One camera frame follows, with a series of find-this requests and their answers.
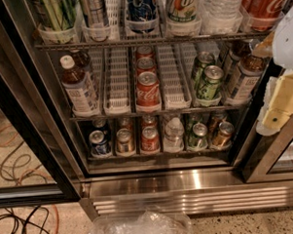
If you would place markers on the clear water bottle top shelf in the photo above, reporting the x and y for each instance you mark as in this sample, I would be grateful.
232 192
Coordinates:
222 9

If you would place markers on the blue can bottom shelf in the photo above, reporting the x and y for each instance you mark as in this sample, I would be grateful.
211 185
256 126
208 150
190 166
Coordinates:
99 143

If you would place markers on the blue bottle top shelf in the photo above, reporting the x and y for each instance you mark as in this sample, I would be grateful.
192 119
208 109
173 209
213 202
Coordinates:
142 10

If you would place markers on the left glass fridge door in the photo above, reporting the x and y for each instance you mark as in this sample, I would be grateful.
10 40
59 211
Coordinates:
34 104

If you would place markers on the left rear tea bottle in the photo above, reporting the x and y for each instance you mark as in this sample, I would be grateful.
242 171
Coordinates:
83 60

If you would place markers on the water bottle bottom shelf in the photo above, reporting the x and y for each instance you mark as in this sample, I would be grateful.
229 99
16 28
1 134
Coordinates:
173 136

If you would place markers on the steel fridge base grille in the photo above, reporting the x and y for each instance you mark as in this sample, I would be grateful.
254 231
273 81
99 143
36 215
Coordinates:
193 192

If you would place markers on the silver can top shelf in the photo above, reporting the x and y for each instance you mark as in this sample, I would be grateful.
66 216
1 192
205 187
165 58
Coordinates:
95 13

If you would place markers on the green can bottom shelf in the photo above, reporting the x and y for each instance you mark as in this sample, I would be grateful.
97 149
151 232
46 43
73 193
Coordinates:
197 139

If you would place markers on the green can shelf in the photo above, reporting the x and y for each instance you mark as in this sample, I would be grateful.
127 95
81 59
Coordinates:
210 82
202 60
197 139

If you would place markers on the gold can bottom shelf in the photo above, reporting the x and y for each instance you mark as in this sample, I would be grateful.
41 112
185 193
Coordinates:
125 143

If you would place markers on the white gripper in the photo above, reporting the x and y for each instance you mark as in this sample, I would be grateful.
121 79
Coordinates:
287 41

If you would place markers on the left front tea bottle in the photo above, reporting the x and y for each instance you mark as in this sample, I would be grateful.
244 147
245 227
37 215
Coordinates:
79 87

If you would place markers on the red can bottom shelf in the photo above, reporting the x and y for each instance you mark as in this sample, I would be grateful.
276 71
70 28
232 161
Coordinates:
150 139

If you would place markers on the orange can bottom shelf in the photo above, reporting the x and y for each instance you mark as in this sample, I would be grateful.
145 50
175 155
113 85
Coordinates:
224 134

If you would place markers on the red cola can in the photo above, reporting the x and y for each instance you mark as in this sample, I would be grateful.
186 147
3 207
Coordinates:
147 89
144 52
145 65

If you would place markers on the green bottle top shelf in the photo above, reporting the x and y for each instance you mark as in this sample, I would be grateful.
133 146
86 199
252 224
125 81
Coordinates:
56 15

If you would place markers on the tea bottle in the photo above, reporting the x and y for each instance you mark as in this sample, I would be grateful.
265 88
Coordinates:
79 87
246 75
83 60
238 50

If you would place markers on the empty white glide tray right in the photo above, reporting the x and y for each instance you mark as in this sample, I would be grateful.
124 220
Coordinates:
173 81

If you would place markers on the front red cola can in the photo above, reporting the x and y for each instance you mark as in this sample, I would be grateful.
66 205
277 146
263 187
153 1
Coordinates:
147 89

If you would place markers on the red cola bottle top shelf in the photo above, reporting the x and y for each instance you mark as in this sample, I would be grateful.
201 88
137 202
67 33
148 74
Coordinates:
263 13

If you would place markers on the right front tea bottle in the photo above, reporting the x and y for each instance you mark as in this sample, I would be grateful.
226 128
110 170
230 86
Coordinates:
246 75

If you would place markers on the glass fridge door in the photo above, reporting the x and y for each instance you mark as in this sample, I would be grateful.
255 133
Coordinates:
263 158
34 104

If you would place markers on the clear plastic bin with bag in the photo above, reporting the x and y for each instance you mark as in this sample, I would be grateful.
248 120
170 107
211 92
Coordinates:
146 223

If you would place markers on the right rear tea bottle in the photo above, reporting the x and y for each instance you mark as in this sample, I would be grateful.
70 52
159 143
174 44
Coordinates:
238 50

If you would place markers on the white green soda bottle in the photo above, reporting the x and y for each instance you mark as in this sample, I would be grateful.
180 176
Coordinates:
182 10

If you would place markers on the right glass fridge door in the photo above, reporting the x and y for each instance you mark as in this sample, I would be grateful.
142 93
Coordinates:
263 158

